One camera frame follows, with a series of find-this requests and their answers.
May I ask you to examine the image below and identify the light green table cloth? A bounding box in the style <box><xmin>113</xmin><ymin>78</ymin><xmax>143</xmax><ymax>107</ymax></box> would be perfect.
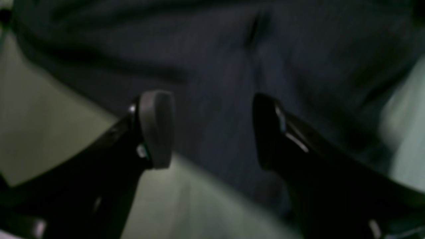
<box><xmin>1</xmin><ymin>32</ymin><xmax>424</xmax><ymax>239</ymax></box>

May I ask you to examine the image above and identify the black t-shirt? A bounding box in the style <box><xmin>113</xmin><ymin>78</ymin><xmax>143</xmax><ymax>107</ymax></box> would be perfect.
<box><xmin>10</xmin><ymin>0</ymin><xmax>425</xmax><ymax>223</ymax></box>

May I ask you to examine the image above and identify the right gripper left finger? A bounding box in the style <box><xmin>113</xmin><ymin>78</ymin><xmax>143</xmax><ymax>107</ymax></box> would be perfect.
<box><xmin>0</xmin><ymin>90</ymin><xmax>175</xmax><ymax>239</ymax></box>

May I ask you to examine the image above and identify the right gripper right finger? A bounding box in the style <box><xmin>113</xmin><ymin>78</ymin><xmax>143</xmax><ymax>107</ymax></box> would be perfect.
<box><xmin>252</xmin><ymin>94</ymin><xmax>424</xmax><ymax>239</ymax></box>

